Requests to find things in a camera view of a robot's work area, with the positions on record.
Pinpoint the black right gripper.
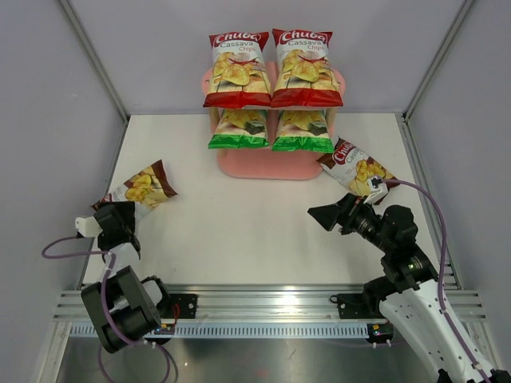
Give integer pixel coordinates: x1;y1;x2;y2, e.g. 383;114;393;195
308;191;394;253

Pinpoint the green Chuba chips bag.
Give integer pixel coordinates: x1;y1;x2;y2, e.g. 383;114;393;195
272;110;334;153
208;109;269;149

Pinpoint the red Chuba chips bag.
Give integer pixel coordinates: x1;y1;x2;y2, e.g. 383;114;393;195
271;29;343;109
204;31;271;109

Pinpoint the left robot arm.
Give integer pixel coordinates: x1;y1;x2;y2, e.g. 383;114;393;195
81;202;172;353

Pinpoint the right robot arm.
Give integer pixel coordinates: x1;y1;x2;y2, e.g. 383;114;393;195
307;194;510;382

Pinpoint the brown Chuba chips bag left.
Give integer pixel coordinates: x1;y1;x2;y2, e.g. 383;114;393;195
91;160;178;220

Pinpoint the brown chuba chips bag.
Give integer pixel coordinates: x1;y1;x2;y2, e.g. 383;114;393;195
91;160;178;220
317;138;396;197

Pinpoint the brown Chuba chips bag right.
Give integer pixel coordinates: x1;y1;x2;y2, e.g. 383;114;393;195
317;138;396;197

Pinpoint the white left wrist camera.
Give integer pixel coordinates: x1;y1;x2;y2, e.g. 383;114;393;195
75;216;102;238

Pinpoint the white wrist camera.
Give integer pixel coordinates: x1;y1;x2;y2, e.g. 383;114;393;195
365;176;389;205
75;216;102;238

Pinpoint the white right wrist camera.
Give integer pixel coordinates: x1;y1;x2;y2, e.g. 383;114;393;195
365;176;389;205

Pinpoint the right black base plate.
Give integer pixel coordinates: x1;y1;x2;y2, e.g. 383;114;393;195
329;293;383;319

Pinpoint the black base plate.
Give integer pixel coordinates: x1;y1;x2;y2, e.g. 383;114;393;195
329;293;383;319
156;294;198;320

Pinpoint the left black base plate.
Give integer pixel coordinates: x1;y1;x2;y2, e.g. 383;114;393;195
156;294;198;320

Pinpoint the white slotted cable duct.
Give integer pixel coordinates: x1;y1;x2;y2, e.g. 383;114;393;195
69;322;370;339

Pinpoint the aluminium mounting rail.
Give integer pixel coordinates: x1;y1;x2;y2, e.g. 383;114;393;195
53;284;487;323

